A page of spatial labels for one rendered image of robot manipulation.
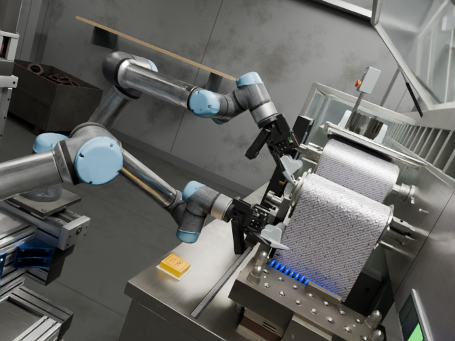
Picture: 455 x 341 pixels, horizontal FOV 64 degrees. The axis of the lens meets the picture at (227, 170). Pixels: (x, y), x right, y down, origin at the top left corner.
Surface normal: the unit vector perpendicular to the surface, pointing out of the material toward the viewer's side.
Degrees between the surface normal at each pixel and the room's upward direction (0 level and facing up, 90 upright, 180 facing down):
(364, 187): 92
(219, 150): 90
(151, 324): 90
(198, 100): 90
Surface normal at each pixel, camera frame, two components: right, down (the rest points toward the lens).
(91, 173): 0.58, 0.36
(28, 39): -0.22, 0.19
